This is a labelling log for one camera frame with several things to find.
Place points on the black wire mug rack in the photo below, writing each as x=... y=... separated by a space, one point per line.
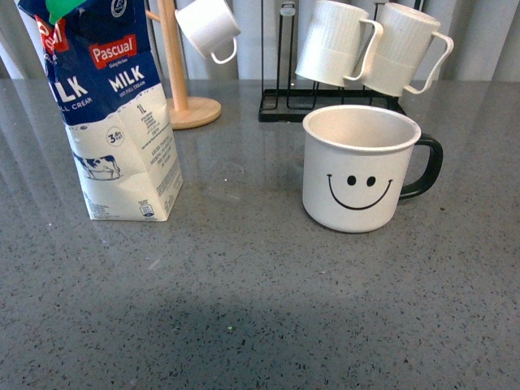
x=287 y=99

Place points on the Pascual milk carton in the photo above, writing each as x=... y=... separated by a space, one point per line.
x=103 y=77

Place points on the cream ribbed mug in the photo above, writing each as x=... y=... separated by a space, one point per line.
x=340 y=45
x=407 y=36

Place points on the white smiley face mug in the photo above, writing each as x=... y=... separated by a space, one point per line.
x=360 y=161

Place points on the cream ribbed mug right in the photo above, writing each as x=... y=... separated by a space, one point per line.
x=407 y=36

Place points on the wooden mug tree stand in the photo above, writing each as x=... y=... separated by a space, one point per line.
x=185 y=112

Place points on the small white cup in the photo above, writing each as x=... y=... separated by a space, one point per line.
x=208 y=25

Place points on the cream ribbed mug left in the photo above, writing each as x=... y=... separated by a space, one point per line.
x=340 y=45

